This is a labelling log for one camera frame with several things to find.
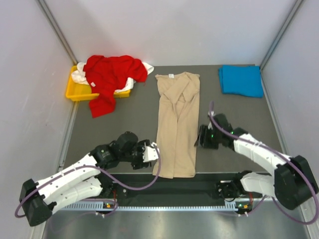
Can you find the aluminium frame rail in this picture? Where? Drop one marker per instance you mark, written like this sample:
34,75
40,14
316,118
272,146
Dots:
285,194

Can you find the beige t shirt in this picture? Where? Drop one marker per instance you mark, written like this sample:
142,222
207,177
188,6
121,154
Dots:
177,124

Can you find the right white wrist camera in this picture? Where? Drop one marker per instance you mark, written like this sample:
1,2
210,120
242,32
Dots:
210,116

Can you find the white t shirt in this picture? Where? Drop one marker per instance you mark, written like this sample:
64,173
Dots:
78,76

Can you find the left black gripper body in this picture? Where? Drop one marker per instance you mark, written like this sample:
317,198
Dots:
136,159

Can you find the yellow plastic bin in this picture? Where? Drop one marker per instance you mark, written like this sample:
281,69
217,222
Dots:
77,92

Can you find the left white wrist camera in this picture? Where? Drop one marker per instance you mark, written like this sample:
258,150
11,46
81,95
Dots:
150,152

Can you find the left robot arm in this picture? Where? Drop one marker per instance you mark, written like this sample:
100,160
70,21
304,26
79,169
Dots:
84,179

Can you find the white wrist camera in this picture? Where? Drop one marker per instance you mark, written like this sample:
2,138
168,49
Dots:
150,152
210,116

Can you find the red t shirt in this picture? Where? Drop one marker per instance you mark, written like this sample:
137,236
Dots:
107,74

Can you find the folded blue t shirt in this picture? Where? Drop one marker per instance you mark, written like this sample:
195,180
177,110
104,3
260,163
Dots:
241,80

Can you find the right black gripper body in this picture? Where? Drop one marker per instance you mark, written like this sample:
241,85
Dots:
210,138

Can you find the grey slotted cable duct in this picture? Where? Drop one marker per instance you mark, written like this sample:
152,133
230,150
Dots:
102,207

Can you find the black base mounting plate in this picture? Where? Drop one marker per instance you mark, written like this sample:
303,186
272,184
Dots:
214,190

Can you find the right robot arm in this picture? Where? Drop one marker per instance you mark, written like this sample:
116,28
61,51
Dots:
290,179

